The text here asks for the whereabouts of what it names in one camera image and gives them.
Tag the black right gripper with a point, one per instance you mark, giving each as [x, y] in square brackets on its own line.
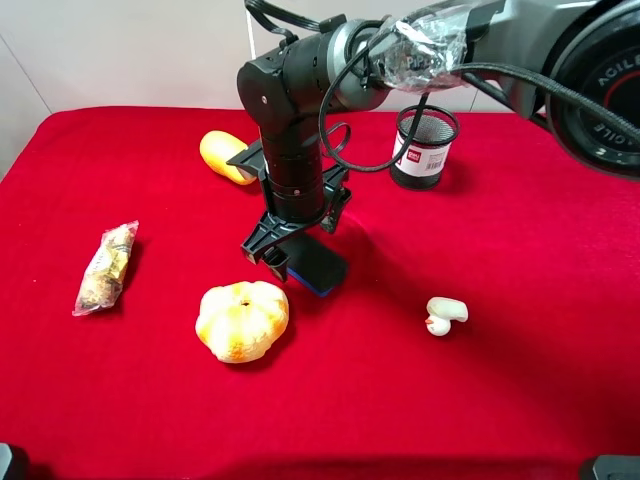
[264, 242]

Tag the black felt blackboard eraser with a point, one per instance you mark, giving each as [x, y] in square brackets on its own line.
[314, 265]

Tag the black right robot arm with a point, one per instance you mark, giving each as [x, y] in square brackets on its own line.
[570, 67]

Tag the dark object bottom right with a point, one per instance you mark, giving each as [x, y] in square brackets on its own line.
[611, 467]

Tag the round pumpkin shaped bread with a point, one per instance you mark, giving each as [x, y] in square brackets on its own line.
[240, 322]

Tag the oval yellow bread roll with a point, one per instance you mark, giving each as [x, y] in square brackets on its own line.
[216, 148]

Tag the clear snack packet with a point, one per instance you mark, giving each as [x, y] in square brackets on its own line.
[103, 279]

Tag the black mesh pen holder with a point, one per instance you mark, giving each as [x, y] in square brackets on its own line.
[420, 168]

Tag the white toy duck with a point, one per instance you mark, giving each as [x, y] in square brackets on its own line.
[442, 312]

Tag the red velvet tablecloth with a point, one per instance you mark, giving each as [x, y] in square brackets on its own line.
[543, 375]

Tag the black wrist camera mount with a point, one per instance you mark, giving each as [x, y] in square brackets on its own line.
[250, 162]

